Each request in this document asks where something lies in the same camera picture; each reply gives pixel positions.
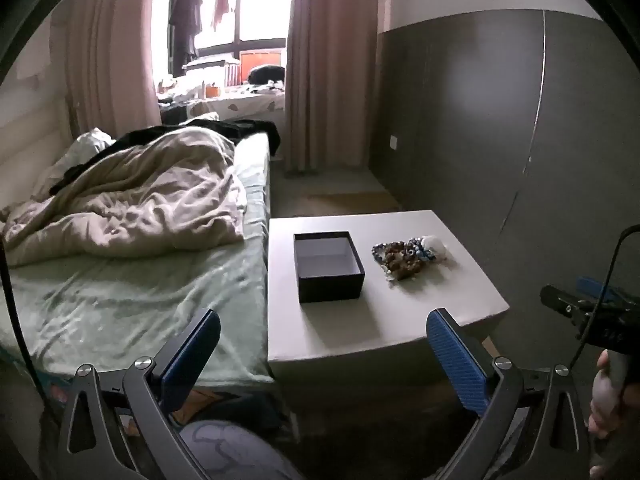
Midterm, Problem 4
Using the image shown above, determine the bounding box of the orange box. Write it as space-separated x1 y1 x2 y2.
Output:
240 50 286 83

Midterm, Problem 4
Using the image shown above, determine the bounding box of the person's right hand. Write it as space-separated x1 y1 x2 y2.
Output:
587 349 640 441

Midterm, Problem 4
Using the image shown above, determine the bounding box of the black clothing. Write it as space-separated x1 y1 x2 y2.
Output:
50 117 281 196

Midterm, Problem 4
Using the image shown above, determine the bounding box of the white side table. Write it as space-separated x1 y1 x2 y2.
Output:
267 209 511 396

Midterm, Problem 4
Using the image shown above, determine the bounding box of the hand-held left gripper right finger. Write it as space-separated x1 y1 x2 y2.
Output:
426 308 601 480

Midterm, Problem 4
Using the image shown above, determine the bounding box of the beige crumpled duvet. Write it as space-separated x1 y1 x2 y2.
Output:
0 127 248 268

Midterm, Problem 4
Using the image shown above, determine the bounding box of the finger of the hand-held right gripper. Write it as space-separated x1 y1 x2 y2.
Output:
540 284 588 320
575 276 626 306

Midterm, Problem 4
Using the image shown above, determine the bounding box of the window seat with printed cloth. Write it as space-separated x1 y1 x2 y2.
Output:
157 80 288 126

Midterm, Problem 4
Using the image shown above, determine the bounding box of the white cloth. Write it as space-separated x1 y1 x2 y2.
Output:
60 129 117 171

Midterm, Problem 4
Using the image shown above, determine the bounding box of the dark hanging garment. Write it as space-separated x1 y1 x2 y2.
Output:
167 0 203 76

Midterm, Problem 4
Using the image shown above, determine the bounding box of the bed with green sheet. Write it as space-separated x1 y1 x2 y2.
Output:
0 130 281 401

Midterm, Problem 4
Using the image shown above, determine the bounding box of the pile of beaded jewelry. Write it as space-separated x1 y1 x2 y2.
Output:
371 235 447 281

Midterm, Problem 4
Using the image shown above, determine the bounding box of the window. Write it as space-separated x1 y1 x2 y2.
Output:
152 0 293 86

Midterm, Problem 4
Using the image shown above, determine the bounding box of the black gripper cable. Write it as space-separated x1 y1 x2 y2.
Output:
567 226 640 366

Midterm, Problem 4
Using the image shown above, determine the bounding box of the black gift box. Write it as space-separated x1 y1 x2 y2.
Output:
293 231 366 304

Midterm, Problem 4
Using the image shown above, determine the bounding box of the black bag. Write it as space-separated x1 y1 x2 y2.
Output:
248 64 286 85

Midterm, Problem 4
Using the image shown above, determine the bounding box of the cream padded headboard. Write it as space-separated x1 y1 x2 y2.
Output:
0 95 71 211

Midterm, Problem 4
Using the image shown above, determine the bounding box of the pink curtain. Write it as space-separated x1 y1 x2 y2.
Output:
285 0 393 173
65 0 163 136

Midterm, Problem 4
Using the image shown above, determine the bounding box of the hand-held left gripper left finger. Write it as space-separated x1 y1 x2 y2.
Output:
39 307 222 480

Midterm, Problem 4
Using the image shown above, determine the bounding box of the brown cardboard floor sheet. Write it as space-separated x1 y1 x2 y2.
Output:
307 187 401 213

